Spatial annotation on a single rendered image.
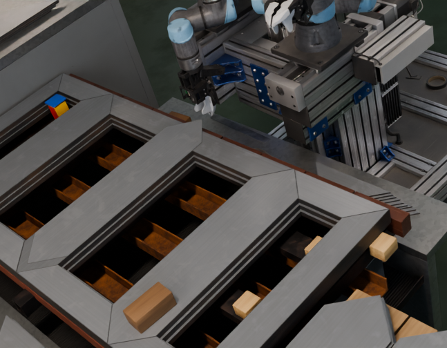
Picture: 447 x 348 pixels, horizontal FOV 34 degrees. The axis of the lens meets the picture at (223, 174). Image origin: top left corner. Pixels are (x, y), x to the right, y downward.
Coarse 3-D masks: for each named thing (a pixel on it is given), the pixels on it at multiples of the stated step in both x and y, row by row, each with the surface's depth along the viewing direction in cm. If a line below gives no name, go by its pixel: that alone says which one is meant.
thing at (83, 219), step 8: (72, 208) 229; (80, 208) 228; (64, 216) 227; (72, 216) 226; (80, 216) 225; (88, 216) 224; (96, 216) 223; (72, 224) 223; (80, 224) 222; (88, 224) 221; (96, 224) 220; (104, 224) 220; (88, 232) 219
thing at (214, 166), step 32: (64, 96) 285; (96, 128) 263; (128, 128) 259; (64, 160) 256; (192, 160) 236; (160, 192) 230; (128, 224) 224; (288, 224) 206; (384, 224) 196; (256, 256) 200; (352, 256) 190; (32, 288) 211; (224, 288) 194; (320, 288) 183; (192, 320) 189; (288, 320) 178
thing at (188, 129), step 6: (168, 126) 249; (174, 126) 248; (180, 126) 247; (186, 126) 247; (192, 126) 246; (198, 126) 245; (180, 132) 245; (186, 132) 244; (192, 132) 243; (198, 132) 242; (192, 138) 241; (198, 138) 240
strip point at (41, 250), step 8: (32, 240) 222; (40, 240) 221; (32, 248) 220; (40, 248) 219; (48, 248) 218; (56, 248) 217; (32, 256) 217; (40, 256) 216; (48, 256) 215; (56, 256) 214; (64, 256) 213
